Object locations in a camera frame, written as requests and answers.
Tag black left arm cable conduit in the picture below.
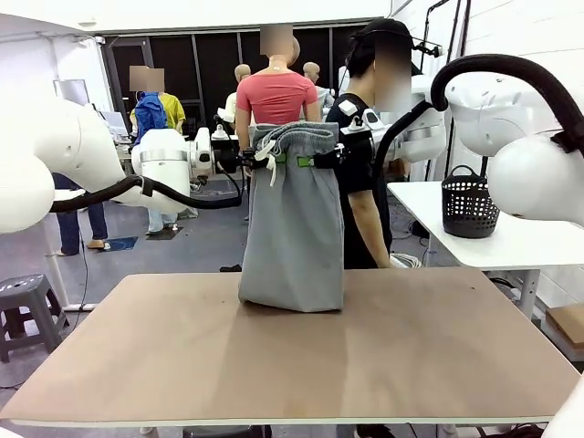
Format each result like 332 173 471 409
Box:
47 174 244 214

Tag bare beige mannequin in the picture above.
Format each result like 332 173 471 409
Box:
223 63 254 128
302 60 338 123

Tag brown cardboard box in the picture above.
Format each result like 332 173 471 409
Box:
545 304 584 353

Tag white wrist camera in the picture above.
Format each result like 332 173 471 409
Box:
212 114 235 141
340 111 387 137

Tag mannequin in red shirt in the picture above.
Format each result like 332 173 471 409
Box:
235 23 321 154

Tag mannequin in yellow shirt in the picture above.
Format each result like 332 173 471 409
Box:
148 68 187 136

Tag grey training pants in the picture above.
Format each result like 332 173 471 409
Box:
237 120 346 314

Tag white side table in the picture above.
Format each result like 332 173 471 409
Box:
386 181 584 321

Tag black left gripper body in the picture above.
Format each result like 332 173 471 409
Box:
236 149 270 173

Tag black cap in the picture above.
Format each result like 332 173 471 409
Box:
352 17 414 47

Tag black perforated plastic basket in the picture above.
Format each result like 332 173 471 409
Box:
440 164 501 240

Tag blue floor mat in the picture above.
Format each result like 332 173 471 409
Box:
107 235 140 252

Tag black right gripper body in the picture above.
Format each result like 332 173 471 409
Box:
313 146 349 172

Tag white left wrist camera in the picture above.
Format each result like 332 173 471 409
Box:
212 114 235 141

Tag person in black t-shirt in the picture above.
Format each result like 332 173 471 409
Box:
325 17 414 271

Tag person's right forearm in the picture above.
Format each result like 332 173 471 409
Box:
349 190 392 262

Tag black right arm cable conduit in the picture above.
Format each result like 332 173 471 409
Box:
372 54 584 184

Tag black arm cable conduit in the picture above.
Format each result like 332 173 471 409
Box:
47 174 244 214
372 54 584 184

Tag grey plastic stool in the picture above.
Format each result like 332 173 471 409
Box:
0 273 71 364

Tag white coiled cables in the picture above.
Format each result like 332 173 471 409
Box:
389 252 424 271

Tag black metal stand frame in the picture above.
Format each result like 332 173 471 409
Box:
412 0 472 183

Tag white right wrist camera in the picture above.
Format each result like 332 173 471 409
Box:
340 111 387 137

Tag person in blue jeans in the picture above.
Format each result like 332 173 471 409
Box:
53 172 110 257

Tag mannequin in blue jacket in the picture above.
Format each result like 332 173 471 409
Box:
130 66 180 238

